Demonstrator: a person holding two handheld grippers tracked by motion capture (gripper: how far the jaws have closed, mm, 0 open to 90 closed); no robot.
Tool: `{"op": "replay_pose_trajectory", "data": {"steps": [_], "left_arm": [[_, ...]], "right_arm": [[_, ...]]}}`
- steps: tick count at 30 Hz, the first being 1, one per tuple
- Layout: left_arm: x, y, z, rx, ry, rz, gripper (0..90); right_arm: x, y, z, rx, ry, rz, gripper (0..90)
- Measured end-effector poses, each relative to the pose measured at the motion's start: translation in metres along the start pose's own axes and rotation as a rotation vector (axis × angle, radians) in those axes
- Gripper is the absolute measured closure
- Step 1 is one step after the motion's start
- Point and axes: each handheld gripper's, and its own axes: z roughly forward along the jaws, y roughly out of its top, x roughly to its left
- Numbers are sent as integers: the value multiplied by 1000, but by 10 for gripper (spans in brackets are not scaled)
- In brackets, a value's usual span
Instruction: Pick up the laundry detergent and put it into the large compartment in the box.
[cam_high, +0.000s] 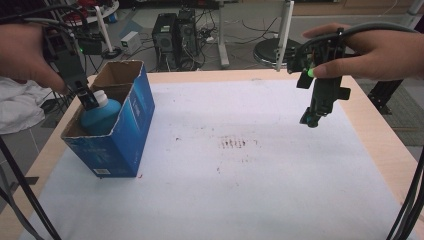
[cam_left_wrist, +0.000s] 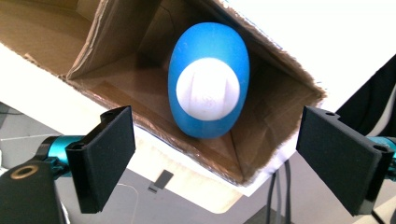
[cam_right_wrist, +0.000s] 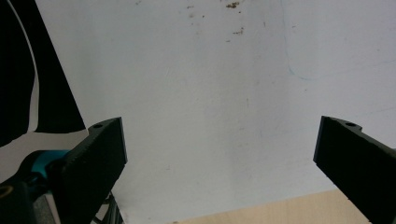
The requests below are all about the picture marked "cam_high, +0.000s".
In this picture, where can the person's right hand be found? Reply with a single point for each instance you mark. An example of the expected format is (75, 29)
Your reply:
(380, 56)

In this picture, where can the blue bottle with white cap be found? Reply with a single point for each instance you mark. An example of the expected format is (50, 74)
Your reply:
(100, 116)

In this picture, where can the person's left hand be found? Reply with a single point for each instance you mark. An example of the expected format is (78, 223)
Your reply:
(23, 53)

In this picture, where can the white paper table cover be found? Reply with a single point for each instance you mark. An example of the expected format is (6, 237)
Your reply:
(233, 186)

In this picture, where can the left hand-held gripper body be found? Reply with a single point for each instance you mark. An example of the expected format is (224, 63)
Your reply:
(68, 63)

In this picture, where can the black computer tower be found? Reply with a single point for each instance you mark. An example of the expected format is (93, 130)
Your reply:
(175, 40)

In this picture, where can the black stand foot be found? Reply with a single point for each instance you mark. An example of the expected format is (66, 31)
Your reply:
(385, 96)

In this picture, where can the blue cardboard box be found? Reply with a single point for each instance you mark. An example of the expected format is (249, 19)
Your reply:
(123, 140)

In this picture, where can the white stand with round base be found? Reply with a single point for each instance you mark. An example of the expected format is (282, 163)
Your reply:
(106, 33)

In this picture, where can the white cloth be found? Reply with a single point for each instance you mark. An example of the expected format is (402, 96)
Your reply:
(18, 106)

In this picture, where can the small white box device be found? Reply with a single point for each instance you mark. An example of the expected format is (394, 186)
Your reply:
(130, 40)

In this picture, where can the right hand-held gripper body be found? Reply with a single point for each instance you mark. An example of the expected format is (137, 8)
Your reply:
(326, 93)

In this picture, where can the round black stand base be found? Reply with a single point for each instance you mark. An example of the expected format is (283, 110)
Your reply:
(266, 50)

